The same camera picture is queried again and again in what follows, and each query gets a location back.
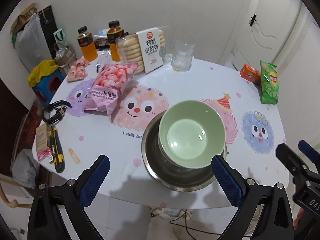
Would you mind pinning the person right hand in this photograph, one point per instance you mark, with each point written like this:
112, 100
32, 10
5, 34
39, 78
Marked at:
302, 224

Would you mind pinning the pink strawberry ring bag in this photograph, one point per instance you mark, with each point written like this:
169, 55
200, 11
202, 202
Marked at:
109, 86

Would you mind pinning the white door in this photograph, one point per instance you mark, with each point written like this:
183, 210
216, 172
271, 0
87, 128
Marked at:
266, 38

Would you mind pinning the black door handle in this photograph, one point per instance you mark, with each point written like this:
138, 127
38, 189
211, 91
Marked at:
253, 19

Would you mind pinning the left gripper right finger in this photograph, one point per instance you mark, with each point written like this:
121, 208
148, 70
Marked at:
275, 221

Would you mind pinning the yellow plastic bag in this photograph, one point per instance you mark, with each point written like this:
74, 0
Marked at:
43, 69

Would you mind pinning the orange juice bottle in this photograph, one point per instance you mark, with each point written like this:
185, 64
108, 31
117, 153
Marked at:
86, 43
114, 32

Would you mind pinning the orange juice bottle left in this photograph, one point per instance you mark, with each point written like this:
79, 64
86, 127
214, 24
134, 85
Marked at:
86, 43

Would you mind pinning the yam biscuit plastic box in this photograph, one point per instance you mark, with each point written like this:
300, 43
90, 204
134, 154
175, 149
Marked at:
145, 48

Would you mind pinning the black wrist watch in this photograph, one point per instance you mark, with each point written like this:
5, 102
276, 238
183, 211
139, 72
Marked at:
55, 112

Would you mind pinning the orange juice bottle right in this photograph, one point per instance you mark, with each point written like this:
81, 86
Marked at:
114, 32

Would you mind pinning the orange Ovaltine biscuit box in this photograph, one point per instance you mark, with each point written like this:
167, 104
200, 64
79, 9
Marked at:
251, 74

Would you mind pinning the yellow utility knife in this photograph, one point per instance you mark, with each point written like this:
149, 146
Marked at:
57, 152

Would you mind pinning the small pink snack bag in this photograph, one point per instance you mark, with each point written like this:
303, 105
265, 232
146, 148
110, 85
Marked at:
78, 70

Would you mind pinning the clear glass cup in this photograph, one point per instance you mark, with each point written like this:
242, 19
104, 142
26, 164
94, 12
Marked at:
183, 54

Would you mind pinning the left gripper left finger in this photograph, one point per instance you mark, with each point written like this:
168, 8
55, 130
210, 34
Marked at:
45, 220

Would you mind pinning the small cardboard box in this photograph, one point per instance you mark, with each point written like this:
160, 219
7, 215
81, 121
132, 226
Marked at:
43, 139

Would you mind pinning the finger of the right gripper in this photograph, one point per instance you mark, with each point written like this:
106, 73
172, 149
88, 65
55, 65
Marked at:
290, 160
309, 151

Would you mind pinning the green Lays chips bag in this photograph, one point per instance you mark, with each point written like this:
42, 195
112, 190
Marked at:
269, 83

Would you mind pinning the green ceramic bowl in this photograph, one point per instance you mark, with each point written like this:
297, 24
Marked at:
191, 133

